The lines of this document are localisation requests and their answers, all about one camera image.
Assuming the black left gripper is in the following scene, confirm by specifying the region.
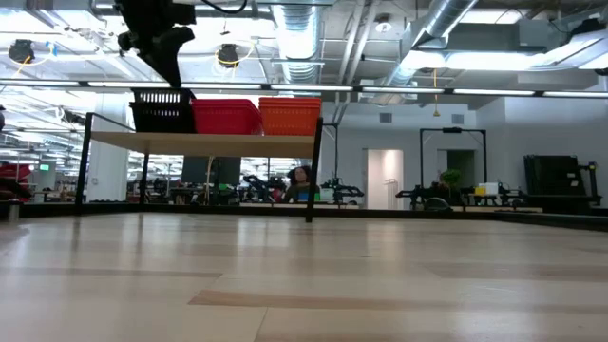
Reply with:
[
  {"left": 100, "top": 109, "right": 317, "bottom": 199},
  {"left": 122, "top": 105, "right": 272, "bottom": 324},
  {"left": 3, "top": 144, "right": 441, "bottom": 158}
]
[{"left": 116, "top": 0, "right": 197, "bottom": 89}]

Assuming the black plastic mesh basket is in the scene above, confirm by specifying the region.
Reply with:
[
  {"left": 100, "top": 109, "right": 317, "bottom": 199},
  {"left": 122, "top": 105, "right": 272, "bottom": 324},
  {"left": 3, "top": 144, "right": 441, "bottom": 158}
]
[
  {"left": 128, "top": 102, "right": 197, "bottom": 134},
  {"left": 130, "top": 87, "right": 197, "bottom": 106}
]

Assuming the wooden shelf with black legs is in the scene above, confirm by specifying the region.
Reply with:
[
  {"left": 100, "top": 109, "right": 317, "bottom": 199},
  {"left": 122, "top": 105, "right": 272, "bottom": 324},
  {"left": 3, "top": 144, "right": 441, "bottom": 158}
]
[{"left": 75, "top": 112, "right": 324, "bottom": 223}]

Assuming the black ceiling-mounted device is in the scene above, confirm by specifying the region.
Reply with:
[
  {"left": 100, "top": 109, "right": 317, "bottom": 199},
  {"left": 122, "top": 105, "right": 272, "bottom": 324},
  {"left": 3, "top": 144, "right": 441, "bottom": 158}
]
[
  {"left": 8, "top": 38, "right": 35, "bottom": 64},
  {"left": 217, "top": 43, "right": 241, "bottom": 67}
]

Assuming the black monitor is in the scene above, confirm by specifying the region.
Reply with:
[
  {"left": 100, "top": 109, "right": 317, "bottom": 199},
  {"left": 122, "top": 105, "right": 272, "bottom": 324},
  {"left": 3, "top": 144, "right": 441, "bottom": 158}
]
[{"left": 180, "top": 156, "right": 242, "bottom": 187}]

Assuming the person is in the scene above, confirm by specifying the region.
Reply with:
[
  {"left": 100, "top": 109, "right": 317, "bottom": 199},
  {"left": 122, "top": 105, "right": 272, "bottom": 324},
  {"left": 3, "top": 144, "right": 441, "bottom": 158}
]
[{"left": 282, "top": 165, "right": 320, "bottom": 204}]

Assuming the red background object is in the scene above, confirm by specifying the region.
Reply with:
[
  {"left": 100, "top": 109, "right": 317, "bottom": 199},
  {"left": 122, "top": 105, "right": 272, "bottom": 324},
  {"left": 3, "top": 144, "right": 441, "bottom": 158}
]
[{"left": 0, "top": 163, "right": 34, "bottom": 200}]

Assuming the long ceiling light strip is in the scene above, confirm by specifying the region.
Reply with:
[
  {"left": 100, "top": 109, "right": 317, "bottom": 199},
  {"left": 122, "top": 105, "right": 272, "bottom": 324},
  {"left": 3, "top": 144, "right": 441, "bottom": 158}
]
[{"left": 0, "top": 79, "right": 608, "bottom": 99}]

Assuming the small green background plant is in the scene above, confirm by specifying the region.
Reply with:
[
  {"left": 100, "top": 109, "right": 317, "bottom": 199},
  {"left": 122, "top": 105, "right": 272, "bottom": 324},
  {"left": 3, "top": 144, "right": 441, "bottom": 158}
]
[{"left": 439, "top": 169, "right": 463, "bottom": 189}]

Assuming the black equipment rack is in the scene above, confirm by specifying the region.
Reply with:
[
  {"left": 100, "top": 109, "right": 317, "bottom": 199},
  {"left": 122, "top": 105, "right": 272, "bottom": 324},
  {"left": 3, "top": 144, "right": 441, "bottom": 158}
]
[{"left": 523, "top": 154, "right": 603, "bottom": 208}]

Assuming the silver ribbed air duct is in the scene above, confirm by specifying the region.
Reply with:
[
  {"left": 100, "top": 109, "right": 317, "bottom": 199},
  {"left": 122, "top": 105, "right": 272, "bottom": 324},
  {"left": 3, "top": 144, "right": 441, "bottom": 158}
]
[{"left": 273, "top": 0, "right": 329, "bottom": 86}]

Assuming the black background gantry frame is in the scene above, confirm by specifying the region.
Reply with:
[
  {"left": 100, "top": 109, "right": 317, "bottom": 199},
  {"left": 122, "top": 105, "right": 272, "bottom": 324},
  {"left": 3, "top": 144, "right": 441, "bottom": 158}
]
[{"left": 419, "top": 126, "right": 488, "bottom": 203}]

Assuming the silver smooth air duct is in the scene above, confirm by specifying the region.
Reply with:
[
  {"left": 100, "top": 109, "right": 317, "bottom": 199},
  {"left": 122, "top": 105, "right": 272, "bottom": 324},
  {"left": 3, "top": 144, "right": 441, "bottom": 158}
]
[{"left": 379, "top": 0, "right": 481, "bottom": 91}]

